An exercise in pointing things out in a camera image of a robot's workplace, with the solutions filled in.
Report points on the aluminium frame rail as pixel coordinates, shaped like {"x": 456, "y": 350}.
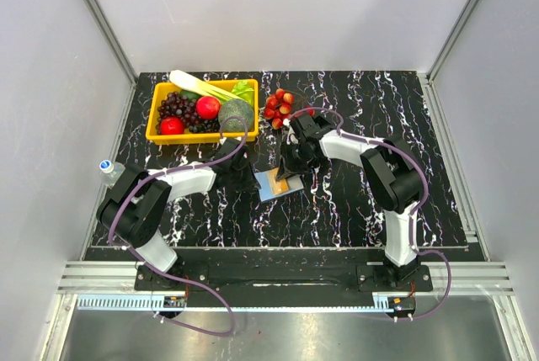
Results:
{"x": 461, "y": 279}

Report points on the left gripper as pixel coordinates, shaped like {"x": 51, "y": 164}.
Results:
{"x": 251, "y": 183}

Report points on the red cherry bunch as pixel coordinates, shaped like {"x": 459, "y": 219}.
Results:
{"x": 280, "y": 105}

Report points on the white green leek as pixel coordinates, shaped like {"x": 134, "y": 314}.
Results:
{"x": 193, "y": 84}

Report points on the plastic water bottle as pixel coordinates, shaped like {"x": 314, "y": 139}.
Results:
{"x": 110, "y": 172}

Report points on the red apple lower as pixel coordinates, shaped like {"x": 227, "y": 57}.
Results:
{"x": 171, "y": 126}

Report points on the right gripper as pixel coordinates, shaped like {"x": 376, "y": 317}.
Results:
{"x": 286, "y": 167}

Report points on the green cantaloupe melon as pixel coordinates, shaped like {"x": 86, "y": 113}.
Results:
{"x": 236, "y": 116}

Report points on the yellow plastic basket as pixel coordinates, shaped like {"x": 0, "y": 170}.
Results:
{"x": 160, "y": 92}

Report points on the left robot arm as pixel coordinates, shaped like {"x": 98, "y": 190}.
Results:
{"x": 134, "y": 205}

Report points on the black card holder wallet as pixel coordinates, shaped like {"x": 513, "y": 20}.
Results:
{"x": 264, "y": 180}

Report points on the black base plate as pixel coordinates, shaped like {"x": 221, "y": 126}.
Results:
{"x": 283, "y": 297}

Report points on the green avocado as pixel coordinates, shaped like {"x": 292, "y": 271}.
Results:
{"x": 189, "y": 95}

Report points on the red apple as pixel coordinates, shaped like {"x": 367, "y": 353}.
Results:
{"x": 208, "y": 107}
{"x": 171, "y": 126}

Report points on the red apple upper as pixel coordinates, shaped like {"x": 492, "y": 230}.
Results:
{"x": 208, "y": 107}

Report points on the purple grape bunch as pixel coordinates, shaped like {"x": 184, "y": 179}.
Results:
{"x": 176, "y": 106}

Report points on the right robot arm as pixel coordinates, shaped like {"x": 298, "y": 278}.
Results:
{"x": 396, "y": 181}

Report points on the green lettuce leaf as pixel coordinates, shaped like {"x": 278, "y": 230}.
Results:
{"x": 244, "y": 91}

